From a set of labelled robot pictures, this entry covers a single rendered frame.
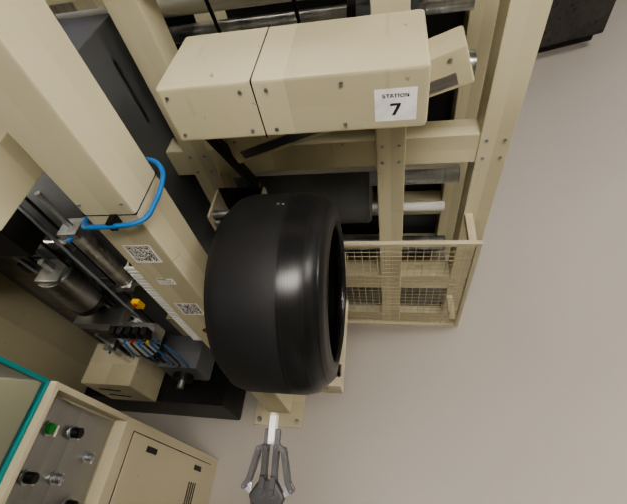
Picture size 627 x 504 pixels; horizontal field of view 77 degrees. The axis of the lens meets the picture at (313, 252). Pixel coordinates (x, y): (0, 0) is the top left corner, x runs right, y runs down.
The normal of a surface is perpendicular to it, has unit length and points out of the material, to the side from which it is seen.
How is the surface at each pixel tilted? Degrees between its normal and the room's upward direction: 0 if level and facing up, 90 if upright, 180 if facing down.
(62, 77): 90
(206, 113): 90
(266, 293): 32
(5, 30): 90
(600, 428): 0
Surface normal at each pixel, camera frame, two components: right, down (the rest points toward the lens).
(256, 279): -0.18, -0.20
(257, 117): -0.11, 0.81
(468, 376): -0.16, -0.58
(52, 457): 0.98, 0.00
